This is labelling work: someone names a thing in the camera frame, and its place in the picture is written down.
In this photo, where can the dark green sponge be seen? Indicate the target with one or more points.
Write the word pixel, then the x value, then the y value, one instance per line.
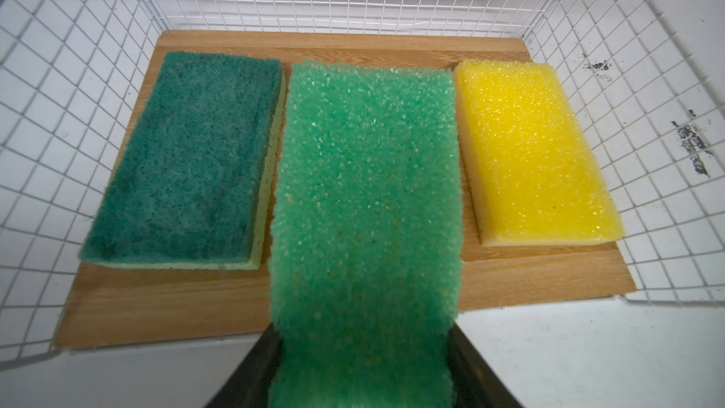
pixel 194 183

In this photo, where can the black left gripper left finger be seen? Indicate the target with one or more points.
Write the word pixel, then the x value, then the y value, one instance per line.
pixel 250 383

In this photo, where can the yellow sponge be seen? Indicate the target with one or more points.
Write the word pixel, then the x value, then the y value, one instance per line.
pixel 532 176

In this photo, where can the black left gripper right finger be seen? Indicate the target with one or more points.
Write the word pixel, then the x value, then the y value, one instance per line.
pixel 475 383

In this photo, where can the light green sponge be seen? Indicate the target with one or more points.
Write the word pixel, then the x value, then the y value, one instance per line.
pixel 367 237

